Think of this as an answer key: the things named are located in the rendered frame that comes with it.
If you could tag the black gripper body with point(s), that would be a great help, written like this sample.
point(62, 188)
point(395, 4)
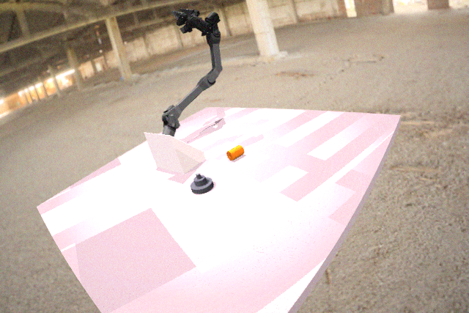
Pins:
point(192, 19)

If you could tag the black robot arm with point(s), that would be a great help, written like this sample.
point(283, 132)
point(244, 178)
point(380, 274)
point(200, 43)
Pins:
point(209, 28)

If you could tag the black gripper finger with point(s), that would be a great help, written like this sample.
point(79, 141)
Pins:
point(186, 11)
point(177, 14)

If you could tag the orange knob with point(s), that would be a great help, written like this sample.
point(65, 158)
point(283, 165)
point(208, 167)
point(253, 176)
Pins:
point(235, 152)

